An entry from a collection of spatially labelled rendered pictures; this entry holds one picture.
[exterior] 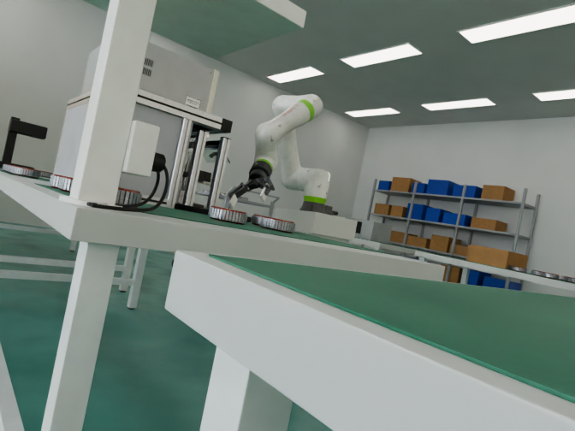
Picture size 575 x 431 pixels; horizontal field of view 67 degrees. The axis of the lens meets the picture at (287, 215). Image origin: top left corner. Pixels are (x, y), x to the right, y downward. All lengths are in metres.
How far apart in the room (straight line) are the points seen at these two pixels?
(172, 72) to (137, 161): 1.00
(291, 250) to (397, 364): 0.71
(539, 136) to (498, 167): 0.80
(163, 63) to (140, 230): 1.09
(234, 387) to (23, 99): 6.82
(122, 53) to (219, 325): 0.59
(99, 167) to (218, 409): 0.51
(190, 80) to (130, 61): 0.98
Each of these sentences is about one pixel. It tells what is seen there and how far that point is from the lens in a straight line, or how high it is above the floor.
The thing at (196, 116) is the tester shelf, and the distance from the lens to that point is 1.61.
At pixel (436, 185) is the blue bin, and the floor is 1.96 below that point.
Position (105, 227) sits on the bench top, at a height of 0.72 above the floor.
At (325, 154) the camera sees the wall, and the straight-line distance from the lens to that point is 9.54.
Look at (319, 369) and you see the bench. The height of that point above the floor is 0.72.
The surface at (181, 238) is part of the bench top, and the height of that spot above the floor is 0.72.
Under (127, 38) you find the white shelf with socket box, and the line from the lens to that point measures 0.81.
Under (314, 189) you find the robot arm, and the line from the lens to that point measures 2.33.
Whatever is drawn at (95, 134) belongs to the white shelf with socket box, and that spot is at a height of 0.86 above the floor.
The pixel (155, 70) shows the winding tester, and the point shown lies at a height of 1.23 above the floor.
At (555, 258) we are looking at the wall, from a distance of 7.94.
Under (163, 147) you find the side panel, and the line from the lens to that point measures 1.57.
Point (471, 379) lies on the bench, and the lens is 0.18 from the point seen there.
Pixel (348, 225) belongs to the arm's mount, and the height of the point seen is 0.83.
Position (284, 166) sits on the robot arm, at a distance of 2.41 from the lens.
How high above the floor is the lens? 0.79
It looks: 1 degrees up
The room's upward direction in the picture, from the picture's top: 11 degrees clockwise
